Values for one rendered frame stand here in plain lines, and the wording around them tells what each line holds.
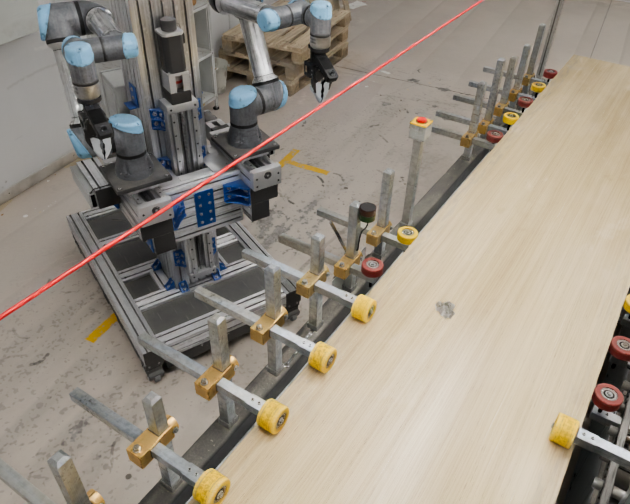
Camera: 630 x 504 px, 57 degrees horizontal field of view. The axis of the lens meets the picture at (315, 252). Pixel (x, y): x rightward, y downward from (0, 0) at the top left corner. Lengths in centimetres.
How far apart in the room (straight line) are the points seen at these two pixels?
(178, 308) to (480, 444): 177
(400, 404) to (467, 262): 71
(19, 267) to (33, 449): 130
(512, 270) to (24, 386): 227
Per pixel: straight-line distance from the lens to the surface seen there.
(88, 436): 288
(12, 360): 331
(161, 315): 299
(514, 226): 248
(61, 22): 233
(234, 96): 250
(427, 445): 168
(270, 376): 203
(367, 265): 214
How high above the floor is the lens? 228
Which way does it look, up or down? 39 degrees down
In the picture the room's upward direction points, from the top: 2 degrees clockwise
